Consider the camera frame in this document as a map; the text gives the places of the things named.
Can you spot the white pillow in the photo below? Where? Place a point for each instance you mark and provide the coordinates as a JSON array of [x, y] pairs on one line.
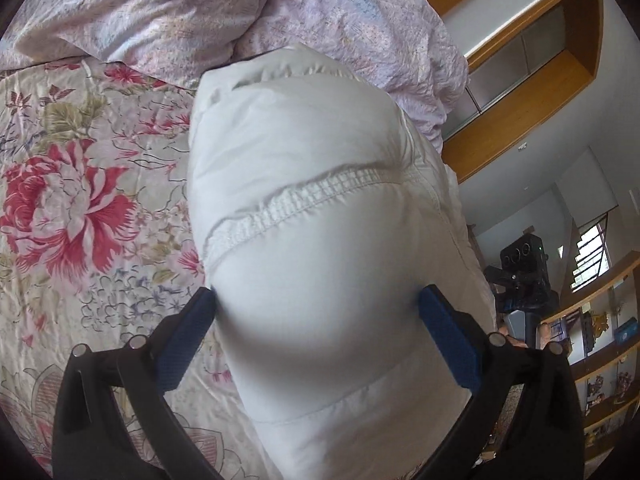
[[325, 260]]

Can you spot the gold figurine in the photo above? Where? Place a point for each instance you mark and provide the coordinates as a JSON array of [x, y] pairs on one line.
[[600, 321]]

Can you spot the beige fluffy rug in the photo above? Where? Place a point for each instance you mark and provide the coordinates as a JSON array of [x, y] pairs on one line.
[[510, 405]]

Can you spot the small barred window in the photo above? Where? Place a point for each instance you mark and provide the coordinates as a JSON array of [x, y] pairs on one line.
[[590, 252]]

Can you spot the pale pink crumpled quilt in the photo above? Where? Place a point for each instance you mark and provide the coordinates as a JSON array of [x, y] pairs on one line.
[[360, 25]]

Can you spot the person's right hand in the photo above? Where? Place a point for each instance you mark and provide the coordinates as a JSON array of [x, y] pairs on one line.
[[512, 341]]

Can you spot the wooden wardrobe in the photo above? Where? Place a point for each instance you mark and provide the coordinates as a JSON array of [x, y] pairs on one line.
[[500, 140]]

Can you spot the wooden display shelf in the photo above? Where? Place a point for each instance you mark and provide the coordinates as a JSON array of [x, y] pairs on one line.
[[615, 360]]

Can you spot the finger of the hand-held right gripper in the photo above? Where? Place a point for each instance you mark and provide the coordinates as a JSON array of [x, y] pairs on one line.
[[495, 275]]

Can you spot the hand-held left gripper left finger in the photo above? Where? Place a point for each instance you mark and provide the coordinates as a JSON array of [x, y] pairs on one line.
[[185, 340]]

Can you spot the white roller blind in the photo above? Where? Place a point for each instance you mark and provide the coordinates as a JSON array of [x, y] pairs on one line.
[[590, 185]]

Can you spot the floral bed sheet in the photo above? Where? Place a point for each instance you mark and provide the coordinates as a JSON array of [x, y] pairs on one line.
[[75, 210]]

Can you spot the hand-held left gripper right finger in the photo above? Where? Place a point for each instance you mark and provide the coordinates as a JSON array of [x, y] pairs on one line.
[[450, 340]]

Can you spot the lilac crinkled pillow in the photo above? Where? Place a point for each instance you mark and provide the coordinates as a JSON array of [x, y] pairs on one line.
[[125, 10]]

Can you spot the blue box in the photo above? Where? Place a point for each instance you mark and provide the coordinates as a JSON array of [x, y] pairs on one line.
[[627, 332]]

